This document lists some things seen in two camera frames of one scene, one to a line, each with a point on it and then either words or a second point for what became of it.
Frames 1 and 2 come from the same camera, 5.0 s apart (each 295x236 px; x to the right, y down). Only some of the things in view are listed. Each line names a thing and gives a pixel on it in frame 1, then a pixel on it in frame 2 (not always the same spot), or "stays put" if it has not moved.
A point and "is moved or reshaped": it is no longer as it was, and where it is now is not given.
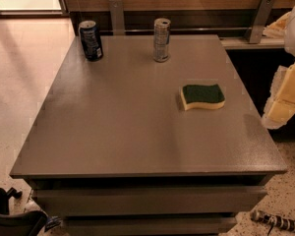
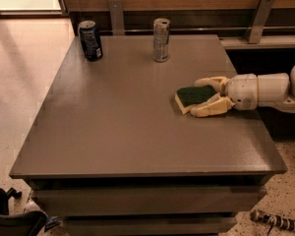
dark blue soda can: x=90 y=40 stays put
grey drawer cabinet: x=110 y=150 stays put
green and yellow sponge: x=203 y=96 is moved or reshaped
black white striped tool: x=277 y=221 stays put
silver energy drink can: x=161 y=36 stays put
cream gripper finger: x=277 y=29 to x=242 y=89
